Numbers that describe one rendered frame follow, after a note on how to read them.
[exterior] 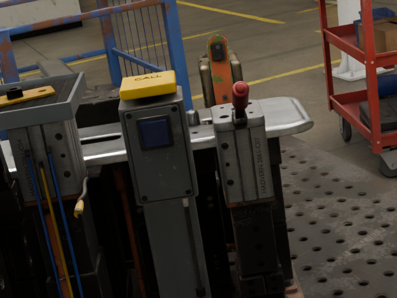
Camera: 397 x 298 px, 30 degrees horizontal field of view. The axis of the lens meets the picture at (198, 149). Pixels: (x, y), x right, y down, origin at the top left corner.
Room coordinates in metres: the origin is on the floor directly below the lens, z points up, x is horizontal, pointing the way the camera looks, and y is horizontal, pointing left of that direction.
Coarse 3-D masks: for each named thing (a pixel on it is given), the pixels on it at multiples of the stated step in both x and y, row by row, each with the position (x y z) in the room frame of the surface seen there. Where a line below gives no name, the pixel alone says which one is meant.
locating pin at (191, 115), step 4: (188, 112) 1.11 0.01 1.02; (192, 112) 1.11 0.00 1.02; (196, 112) 1.11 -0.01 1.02; (188, 116) 1.11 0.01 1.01; (192, 116) 1.10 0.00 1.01; (196, 116) 1.10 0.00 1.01; (188, 120) 1.11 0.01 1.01; (192, 120) 1.10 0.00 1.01; (196, 120) 1.10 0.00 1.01; (188, 124) 1.11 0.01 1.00; (192, 124) 1.10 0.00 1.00; (196, 124) 1.10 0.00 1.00
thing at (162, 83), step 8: (160, 72) 0.80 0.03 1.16; (168, 72) 0.80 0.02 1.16; (128, 80) 0.79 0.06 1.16; (136, 80) 0.78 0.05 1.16; (144, 80) 0.78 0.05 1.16; (152, 80) 0.77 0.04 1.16; (160, 80) 0.76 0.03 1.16; (168, 80) 0.76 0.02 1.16; (128, 88) 0.75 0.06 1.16; (136, 88) 0.75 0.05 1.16; (144, 88) 0.75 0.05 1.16; (152, 88) 0.75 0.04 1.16; (160, 88) 0.75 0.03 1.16; (168, 88) 0.75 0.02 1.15; (176, 88) 0.75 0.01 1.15; (128, 96) 0.75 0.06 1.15; (136, 96) 0.75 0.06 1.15; (144, 96) 0.75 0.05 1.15; (152, 96) 0.77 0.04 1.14; (160, 96) 0.77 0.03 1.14
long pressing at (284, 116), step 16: (288, 96) 1.19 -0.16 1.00; (208, 112) 1.16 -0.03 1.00; (272, 112) 1.10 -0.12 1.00; (288, 112) 1.09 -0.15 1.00; (304, 112) 1.09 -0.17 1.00; (80, 128) 1.19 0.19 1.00; (96, 128) 1.17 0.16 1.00; (112, 128) 1.16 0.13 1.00; (192, 128) 1.09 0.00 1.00; (208, 128) 1.08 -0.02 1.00; (272, 128) 1.02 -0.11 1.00; (288, 128) 1.02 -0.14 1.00; (304, 128) 1.02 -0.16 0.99; (96, 144) 1.09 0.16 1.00; (112, 144) 1.07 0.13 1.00; (192, 144) 1.02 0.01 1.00; (208, 144) 1.02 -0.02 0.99; (96, 160) 1.02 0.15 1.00; (112, 160) 1.02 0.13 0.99; (16, 176) 1.02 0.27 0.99
